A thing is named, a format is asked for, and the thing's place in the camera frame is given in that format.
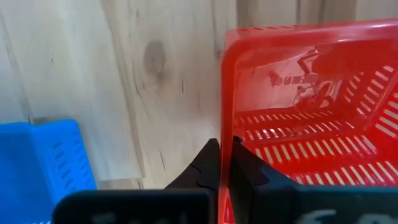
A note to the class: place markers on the blue slotted plastic basket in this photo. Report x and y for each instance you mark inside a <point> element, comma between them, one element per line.
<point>31,161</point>

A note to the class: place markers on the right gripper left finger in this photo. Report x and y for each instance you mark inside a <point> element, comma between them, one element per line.
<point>140,208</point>

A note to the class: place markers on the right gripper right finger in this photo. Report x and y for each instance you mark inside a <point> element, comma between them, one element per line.
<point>280,202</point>

